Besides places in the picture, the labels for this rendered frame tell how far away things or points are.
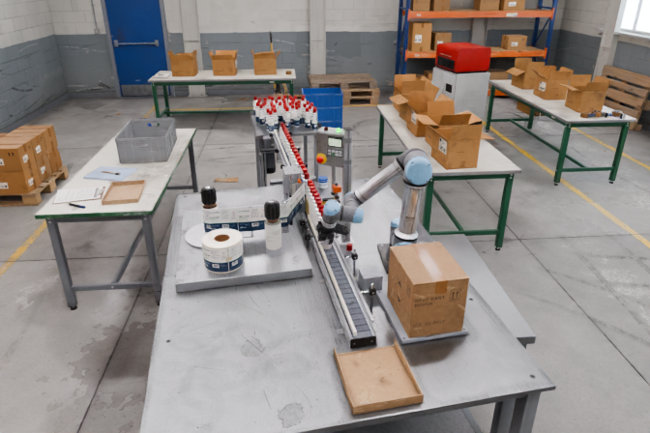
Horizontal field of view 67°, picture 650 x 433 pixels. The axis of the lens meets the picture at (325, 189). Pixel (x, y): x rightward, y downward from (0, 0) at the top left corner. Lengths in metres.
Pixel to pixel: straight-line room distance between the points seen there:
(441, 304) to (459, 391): 0.34
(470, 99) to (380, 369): 6.36
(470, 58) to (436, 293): 6.09
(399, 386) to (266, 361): 0.53
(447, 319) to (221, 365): 0.93
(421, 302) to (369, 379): 0.37
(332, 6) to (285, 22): 0.94
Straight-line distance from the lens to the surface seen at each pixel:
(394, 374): 2.03
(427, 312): 2.11
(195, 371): 2.09
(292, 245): 2.70
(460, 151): 4.10
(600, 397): 3.46
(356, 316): 2.20
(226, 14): 9.98
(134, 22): 10.26
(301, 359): 2.08
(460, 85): 7.86
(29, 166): 5.97
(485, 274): 2.68
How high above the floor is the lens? 2.25
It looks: 24 degrees down
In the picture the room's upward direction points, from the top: straight up
